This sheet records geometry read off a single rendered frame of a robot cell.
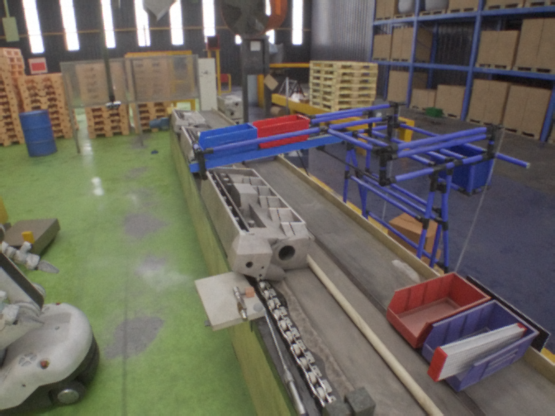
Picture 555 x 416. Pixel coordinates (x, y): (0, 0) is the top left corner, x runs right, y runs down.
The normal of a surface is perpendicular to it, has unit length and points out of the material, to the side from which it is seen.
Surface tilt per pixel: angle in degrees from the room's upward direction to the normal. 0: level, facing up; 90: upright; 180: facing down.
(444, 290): 88
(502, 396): 0
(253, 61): 90
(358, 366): 0
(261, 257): 90
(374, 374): 0
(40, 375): 90
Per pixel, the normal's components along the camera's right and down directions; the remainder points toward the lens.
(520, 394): 0.00, -0.91
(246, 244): 0.34, -0.49
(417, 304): 0.35, 0.36
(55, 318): 0.37, 0.11
